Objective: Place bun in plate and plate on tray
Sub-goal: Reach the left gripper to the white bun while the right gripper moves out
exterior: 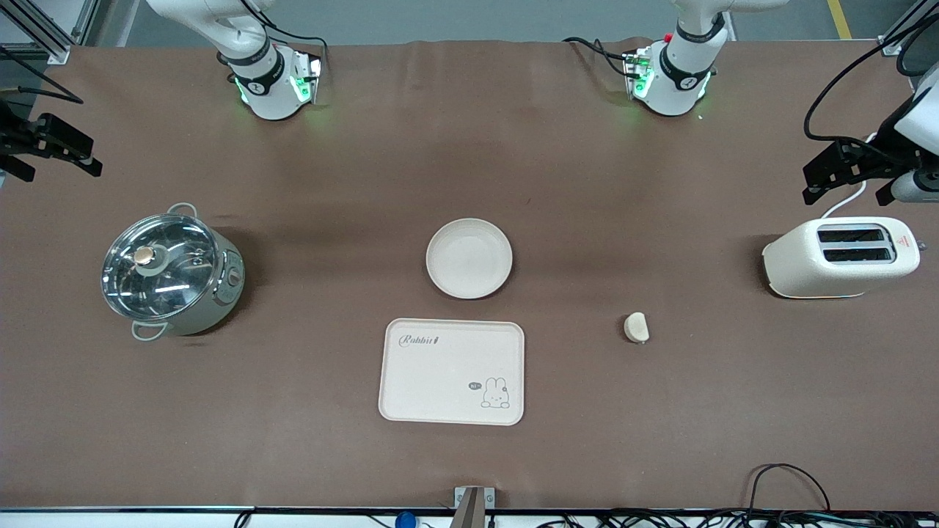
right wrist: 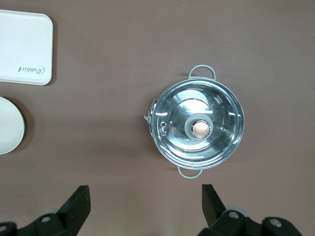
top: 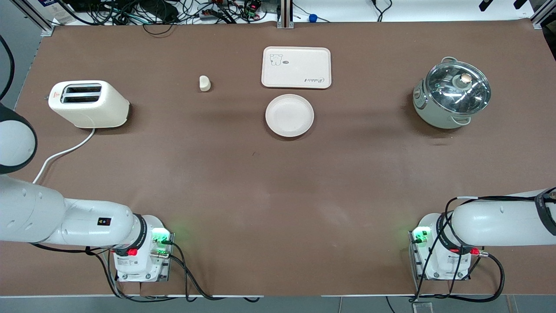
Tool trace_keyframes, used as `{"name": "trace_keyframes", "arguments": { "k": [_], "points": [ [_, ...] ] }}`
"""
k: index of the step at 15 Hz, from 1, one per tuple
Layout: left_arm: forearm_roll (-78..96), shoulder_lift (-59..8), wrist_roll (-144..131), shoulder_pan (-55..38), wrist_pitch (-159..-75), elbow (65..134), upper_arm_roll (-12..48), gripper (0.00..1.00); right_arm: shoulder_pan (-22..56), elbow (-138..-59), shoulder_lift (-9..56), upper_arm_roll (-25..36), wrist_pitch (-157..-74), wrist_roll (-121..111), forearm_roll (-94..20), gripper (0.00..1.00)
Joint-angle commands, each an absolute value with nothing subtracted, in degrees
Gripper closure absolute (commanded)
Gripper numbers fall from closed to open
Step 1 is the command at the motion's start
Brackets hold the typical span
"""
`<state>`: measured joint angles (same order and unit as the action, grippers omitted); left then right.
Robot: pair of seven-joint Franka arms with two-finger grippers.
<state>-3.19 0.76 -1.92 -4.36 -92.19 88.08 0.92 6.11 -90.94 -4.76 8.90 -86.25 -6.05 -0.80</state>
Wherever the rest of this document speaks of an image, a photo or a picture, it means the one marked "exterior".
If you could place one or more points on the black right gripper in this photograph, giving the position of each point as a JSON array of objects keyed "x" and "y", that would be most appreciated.
[{"x": 16, "y": 137}]

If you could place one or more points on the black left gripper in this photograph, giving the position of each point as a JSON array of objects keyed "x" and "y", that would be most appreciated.
[{"x": 882, "y": 156}]

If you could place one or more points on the small pale bun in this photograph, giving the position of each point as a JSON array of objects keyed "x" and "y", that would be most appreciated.
[{"x": 636, "y": 328}]

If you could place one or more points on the round cream plate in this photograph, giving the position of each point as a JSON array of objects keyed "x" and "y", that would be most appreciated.
[{"x": 469, "y": 258}]

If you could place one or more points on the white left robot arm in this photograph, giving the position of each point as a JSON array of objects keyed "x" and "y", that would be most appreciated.
[{"x": 678, "y": 73}]

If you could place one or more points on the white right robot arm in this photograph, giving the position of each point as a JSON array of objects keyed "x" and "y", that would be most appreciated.
[{"x": 268, "y": 88}]

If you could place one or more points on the cream rabbit print tray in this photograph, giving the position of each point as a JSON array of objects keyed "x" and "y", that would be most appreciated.
[{"x": 447, "y": 374}]

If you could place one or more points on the cream two-slot toaster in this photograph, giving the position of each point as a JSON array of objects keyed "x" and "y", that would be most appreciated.
[{"x": 799, "y": 268}]

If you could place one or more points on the glass pot lid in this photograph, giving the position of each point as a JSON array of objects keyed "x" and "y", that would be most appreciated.
[{"x": 158, "y": 268}]

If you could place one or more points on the steel pot with glass lid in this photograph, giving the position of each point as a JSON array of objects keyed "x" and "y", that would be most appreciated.
[{"x": 220, "y": 293}]

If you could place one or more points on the brown table cover cloth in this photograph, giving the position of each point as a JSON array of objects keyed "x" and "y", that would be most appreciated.
[{"x": 660, "y": 411}]

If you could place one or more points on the small blue round object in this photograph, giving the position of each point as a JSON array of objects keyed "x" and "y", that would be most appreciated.
[{"x": 405, "y": 521}]

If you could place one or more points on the aluminium frame profile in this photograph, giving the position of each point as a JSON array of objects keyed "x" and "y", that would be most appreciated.
[
  {"x": 899, "y": 37},
  {"x": 44, "y": 33}
]

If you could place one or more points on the metal table edge bracket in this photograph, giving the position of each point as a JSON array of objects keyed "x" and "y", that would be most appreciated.
[{"x": 473, "y": 506}]

